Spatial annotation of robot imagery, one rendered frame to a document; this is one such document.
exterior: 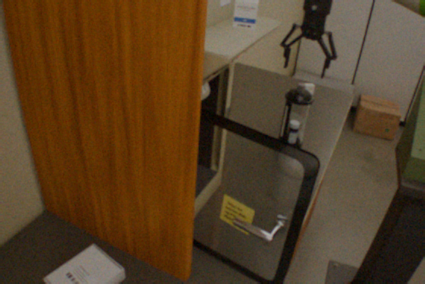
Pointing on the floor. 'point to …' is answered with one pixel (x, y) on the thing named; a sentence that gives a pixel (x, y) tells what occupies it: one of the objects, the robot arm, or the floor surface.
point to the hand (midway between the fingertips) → (304, 69)
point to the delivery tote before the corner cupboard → (325, 81)
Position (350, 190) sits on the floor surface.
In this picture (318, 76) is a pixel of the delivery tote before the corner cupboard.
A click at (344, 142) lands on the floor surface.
